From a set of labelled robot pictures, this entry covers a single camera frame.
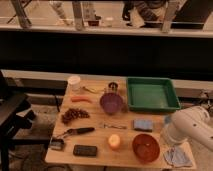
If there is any small metal cup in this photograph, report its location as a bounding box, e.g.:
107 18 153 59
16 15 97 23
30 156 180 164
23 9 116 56
108 82 118 93

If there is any black rectangular case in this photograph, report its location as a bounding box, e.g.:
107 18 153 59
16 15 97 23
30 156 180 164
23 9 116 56
73 145 97 157

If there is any bunch of dark grapes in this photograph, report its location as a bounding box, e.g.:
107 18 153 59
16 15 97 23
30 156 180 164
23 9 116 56
61 108 90 125

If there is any light blue towel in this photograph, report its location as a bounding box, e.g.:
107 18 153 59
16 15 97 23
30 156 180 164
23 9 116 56
163 146 193 168

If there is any red-orange bowl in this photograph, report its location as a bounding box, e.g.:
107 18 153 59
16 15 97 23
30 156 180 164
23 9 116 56
132 134 160 164

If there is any purple bowl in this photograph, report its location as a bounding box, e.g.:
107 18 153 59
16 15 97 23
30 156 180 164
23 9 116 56
100 93 123 114

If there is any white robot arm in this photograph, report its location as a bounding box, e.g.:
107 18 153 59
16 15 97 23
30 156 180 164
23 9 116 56
162 106 213 151

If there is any white plastic cup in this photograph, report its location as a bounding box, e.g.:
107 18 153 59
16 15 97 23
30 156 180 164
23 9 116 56
68 75 81 91

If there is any black chair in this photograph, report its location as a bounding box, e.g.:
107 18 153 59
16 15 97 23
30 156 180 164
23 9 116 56
0 71 30 171

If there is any metal fork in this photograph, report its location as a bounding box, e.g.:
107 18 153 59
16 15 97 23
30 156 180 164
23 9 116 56
99 123 127 129

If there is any light blue cup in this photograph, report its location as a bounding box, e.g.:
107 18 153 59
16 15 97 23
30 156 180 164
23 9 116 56
164 115 171 124

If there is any yellow-red apple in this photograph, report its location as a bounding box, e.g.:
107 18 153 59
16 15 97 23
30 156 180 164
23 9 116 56
108 134 121 150

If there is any small black metal clip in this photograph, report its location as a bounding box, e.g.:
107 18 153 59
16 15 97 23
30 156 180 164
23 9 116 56
49 138 65 150

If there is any blue sponge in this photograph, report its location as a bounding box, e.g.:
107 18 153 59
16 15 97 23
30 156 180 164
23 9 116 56
133 120 153 131

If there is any green plastic tray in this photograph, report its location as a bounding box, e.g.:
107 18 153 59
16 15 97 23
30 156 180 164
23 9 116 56
126 77 180 112

